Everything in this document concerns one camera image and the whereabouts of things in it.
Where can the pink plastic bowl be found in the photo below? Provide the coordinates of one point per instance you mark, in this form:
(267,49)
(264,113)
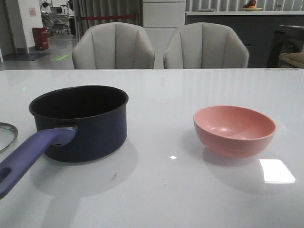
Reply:
(232,131)

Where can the glass pot lid blue knob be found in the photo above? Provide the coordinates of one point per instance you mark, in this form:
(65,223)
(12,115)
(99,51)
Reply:
(8,135)

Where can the grey upholstered chair left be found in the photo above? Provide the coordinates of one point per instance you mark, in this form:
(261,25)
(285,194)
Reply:
(114,45)

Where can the grey upholstered chair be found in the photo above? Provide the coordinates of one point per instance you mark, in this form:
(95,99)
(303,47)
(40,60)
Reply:
(114,45)
(205,45)

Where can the grey upholstered chair right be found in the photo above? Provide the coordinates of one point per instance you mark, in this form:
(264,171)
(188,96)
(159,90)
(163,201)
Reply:
(205,45)

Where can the white drawer cabinet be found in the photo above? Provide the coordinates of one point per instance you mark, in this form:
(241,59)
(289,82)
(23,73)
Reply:
(160,18)

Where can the red barrier tape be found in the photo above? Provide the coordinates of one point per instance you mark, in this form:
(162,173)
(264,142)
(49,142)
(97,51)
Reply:
(110,17)

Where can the grey curtain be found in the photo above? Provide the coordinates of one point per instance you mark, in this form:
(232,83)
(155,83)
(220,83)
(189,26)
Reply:
(93,8)

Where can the red bin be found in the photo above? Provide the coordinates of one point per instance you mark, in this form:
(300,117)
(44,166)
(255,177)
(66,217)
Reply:
(40,38)

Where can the dark grey sideboard counter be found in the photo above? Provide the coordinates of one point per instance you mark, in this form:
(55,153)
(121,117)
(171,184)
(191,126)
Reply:
(257,31)

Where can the fruit plate on counter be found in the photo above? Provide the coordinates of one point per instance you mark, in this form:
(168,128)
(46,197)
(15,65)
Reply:
(251,6)

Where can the beige cushion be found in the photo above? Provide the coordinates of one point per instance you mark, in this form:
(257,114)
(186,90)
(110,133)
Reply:
(292,60)

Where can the blue saucepan with handle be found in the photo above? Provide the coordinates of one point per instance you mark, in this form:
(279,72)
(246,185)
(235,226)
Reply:
(74,124)

